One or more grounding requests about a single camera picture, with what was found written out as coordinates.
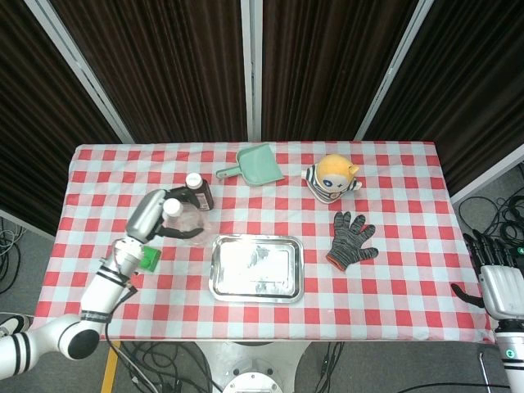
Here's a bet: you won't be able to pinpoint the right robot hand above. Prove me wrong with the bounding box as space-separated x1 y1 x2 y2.
450 229 524 321

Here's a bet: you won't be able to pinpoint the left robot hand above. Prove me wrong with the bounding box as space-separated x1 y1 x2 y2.
124 184 205 242

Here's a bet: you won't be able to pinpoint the clear plastic bottle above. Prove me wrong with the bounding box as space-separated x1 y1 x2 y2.
162 197 216 247

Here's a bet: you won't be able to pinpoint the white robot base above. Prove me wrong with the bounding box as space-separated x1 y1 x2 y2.
195 341 311 393

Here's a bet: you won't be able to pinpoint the brown medicine bottle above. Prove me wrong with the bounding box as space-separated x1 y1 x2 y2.
185 172 215 212

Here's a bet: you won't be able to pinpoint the metal tray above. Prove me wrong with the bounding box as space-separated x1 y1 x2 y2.
208 234 305 305

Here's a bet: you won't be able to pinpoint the green toy block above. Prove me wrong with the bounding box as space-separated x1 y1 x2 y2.
138 246 162 273

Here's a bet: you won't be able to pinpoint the green plastic dustpan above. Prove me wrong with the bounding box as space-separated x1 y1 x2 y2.
215 146 285 188

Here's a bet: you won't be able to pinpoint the red white checkered tablecloth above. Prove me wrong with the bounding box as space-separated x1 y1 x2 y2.
31 141 495 344

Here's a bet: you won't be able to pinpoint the grey knitted glove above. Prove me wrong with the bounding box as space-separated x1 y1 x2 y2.
326 210 380 272

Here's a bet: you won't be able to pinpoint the yellow floor tape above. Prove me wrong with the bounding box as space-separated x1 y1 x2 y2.
100 340 123 393

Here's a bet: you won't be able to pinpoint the black white sneaker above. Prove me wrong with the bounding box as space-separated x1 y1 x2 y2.
0 312 35 339

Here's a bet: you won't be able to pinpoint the yellow plush doll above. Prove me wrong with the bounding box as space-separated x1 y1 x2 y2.
301 153 364 205

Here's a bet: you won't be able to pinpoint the black cable bundle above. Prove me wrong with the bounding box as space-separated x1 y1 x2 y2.
457 195 524 251

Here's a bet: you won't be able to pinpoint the grey white cable bundle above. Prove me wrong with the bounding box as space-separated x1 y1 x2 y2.
0 216 28 294

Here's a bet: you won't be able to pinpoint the black floor cables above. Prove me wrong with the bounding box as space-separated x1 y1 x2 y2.
104 341 224 393

